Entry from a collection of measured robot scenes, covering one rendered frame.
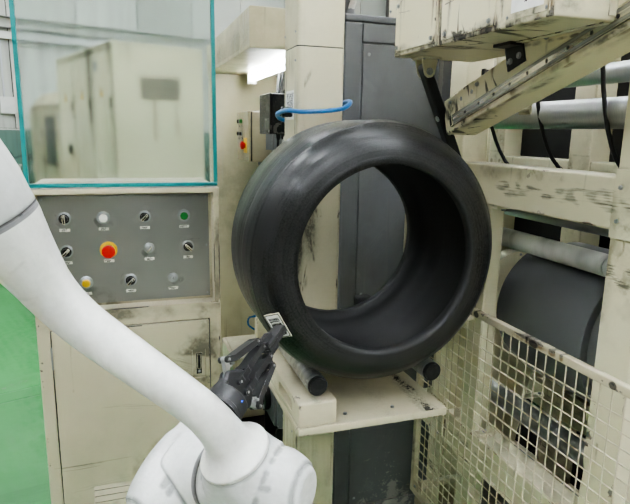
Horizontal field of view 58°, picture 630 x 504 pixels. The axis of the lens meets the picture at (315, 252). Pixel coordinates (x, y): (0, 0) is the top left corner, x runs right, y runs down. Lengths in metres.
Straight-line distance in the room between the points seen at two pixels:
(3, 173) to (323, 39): 1.02
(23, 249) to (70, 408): 1.29
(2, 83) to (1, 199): 9.47
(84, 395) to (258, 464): 1.21
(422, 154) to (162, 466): 0.76
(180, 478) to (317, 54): 1.07
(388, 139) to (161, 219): 0.91
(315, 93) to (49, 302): 0.97
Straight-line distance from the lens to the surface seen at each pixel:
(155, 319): 1.89
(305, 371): 1.30
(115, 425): 2.02
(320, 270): 1.59
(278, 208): 1.13
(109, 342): 0.78
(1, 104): 10.12
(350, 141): 1.16
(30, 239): 0.74
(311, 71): 1.54
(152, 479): 0.93
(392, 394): 1.48
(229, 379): 1.05
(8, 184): 0.73
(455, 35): 1.35
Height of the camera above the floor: 1.44
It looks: 12 degrees down
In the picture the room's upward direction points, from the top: 1 degrees clockwise
